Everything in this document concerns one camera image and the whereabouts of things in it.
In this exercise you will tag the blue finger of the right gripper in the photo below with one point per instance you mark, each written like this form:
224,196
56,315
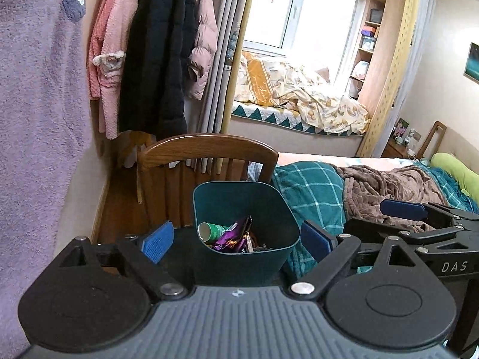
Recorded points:
403,210

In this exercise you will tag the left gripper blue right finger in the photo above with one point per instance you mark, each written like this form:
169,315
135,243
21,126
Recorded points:
318,242

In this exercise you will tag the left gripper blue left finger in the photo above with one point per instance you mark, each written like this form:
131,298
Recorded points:
155,244

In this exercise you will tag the green paper cup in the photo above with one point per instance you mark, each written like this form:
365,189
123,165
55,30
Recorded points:
210,233

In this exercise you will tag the purple snack wrapper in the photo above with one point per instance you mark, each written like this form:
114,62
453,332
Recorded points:
233,241

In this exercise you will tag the teal plastic trash bin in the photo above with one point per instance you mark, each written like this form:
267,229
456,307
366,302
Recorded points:
273,224

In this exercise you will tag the brown fleece blanket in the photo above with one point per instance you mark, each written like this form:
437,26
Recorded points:
365,188

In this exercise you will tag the wooden nightstand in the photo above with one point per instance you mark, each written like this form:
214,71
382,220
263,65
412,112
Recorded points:
395,150

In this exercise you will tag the teal plaid blanket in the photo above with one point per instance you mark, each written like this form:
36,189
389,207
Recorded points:
314,191

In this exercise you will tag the white bed mattress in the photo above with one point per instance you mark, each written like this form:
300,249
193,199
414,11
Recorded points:
380,164

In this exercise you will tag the wooden bed headboard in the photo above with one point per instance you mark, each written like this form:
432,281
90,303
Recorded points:
439,129

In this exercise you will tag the orange black item in bin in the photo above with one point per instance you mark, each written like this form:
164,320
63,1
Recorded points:
253,245

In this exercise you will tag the green pillow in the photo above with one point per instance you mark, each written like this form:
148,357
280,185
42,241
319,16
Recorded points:
465,177

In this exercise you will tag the wooden chair black seat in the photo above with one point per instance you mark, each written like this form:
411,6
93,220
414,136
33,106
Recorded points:
170,170

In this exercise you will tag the framed photo on nightstand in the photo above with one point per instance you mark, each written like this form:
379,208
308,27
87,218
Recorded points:
400,128

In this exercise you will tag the teal triangle window seat cushion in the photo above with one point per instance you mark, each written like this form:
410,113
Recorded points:
281,117

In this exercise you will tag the yellow floral quilt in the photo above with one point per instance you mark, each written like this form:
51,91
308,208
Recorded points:
275,82

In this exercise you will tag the purple fleece robe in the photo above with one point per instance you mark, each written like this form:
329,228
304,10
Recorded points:
45,130

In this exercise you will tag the light pink puffer jacket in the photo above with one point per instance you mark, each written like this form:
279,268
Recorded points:
205,46

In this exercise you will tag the black puffer coat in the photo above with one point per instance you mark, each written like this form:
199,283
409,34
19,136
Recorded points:
161,38

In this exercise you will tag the yellow patterned curtain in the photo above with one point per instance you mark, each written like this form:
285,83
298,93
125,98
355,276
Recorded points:
409,48

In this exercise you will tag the pink fleece robe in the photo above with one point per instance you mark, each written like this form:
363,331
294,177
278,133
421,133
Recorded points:
107,52

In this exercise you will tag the grey curtain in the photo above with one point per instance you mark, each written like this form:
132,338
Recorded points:
229,15

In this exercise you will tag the wall bookshelf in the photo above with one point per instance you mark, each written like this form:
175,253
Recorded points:
367,38

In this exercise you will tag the framed wall picture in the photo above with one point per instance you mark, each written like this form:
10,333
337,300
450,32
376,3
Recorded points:
471,69

